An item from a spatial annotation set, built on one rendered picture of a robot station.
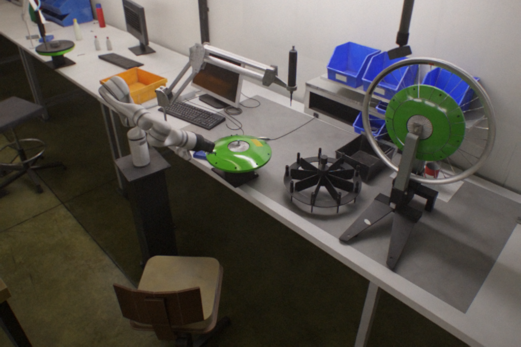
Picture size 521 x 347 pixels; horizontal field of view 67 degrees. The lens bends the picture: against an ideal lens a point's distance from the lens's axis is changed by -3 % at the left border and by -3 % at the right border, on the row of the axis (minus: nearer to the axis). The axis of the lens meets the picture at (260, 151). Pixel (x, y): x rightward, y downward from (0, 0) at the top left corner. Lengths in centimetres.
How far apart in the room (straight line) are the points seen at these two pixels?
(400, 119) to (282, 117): 104
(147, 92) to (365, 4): 148
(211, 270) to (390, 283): 83
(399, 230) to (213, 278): 85
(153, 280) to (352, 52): 160
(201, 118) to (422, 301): 161
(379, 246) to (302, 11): 152
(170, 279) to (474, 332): 124
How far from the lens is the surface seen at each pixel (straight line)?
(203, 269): 199
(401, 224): 174
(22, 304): 299
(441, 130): 163
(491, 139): 161
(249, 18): 297
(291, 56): 184
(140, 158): 225
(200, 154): 221
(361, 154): 225
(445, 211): 199
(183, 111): 261
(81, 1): 498
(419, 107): 162
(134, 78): 316
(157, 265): 205
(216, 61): 203
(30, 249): 333
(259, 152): 189
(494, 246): 191
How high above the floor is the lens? 211
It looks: 33 degrees down
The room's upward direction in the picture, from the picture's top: straight up
